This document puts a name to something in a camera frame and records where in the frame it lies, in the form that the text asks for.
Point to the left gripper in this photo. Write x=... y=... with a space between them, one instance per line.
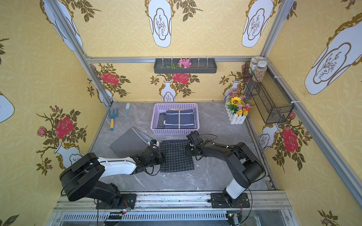
x=158 y=154

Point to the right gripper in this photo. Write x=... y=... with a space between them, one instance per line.
x=191 y=144

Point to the plain grey pillowcase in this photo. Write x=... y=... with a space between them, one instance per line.
x=133 y=142

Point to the black grid pillowcase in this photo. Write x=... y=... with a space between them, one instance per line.
x=174 y=156

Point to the purple plastic basket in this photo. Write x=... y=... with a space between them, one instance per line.
x=163 y=107

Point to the blue striped pillowcase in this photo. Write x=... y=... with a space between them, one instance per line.
x=180 y=120

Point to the grey plaid pillowcase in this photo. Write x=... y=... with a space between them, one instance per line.
x=161 y=121

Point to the yellow pillowcase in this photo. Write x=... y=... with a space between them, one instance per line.
x=181 y=110

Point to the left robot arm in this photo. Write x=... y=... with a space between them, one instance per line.
x=82 y=179

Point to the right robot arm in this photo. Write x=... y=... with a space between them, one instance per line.
x=244 y=166

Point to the flower pot white fence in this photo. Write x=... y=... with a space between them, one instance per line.
x=236 y=107

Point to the blue yellow garden fork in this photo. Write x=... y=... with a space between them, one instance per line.
x=112 y=113

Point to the small light blue brush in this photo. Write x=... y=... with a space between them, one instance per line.
x=127 y=109

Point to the pink artificial flower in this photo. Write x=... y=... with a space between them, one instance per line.
x=184 y=63

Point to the glass jar front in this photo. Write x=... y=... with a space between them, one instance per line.
x=259 y=71

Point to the glass jar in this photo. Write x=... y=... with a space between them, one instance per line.
x=259 y=71
x=254 y=61

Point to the glass jar back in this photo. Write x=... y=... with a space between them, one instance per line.
x=254 y=61

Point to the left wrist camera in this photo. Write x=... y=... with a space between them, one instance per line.
x=154 y=142

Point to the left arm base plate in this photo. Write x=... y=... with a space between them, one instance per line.
x=121 y=201

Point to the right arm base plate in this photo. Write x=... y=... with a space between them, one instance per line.
x=221 y=200

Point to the grey wall tray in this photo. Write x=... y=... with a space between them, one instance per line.
x=199 y=65

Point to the black wire mesh shelf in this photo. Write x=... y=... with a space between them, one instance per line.
x=271 y=100

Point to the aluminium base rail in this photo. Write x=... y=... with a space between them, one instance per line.
x=257 y=208

